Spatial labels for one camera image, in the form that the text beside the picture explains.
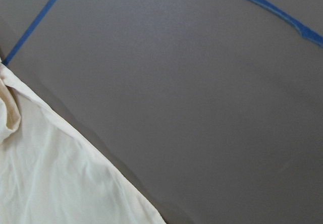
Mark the cream long-sleeve graphic shirt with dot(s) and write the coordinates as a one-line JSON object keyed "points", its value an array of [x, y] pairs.
{"points": [[50, 173]]}

